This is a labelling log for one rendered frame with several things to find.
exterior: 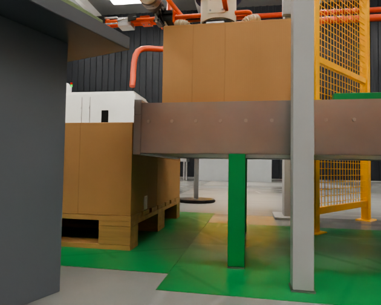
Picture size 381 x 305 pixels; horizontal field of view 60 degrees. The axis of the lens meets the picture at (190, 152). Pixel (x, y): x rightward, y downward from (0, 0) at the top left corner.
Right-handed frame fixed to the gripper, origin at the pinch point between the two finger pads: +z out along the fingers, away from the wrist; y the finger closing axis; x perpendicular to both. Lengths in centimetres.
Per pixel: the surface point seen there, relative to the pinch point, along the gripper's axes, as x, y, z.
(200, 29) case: 21.7, 15.0, -22.8
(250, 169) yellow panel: 44, 90, 724
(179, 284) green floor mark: 21, 107, -57
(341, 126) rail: 72, 57, -37
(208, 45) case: 25.0, 22.0, -22.9
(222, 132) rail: 32, 59, -37
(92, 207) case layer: -25, 90, -23
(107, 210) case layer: -18, 91, -23
